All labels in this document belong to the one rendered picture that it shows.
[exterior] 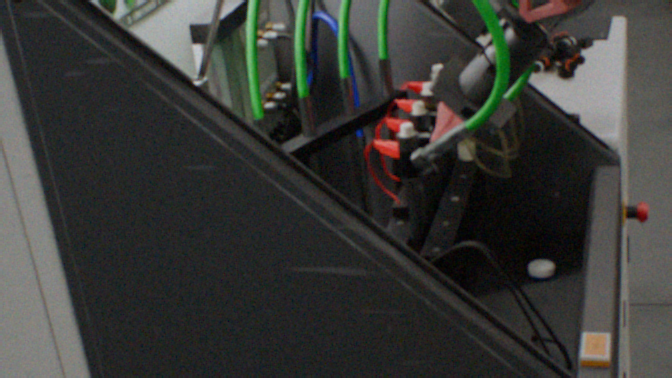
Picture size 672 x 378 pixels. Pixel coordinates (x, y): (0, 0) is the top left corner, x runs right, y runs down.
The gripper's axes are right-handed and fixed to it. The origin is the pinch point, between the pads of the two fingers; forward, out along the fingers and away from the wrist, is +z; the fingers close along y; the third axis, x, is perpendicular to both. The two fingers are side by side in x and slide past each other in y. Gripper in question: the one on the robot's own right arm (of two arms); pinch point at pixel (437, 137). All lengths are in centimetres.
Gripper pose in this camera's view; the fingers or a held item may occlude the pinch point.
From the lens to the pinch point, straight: 134.7
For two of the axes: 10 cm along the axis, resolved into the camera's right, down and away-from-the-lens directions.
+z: -4.8, 5.9, 6.5
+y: -7.4, -6.7, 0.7
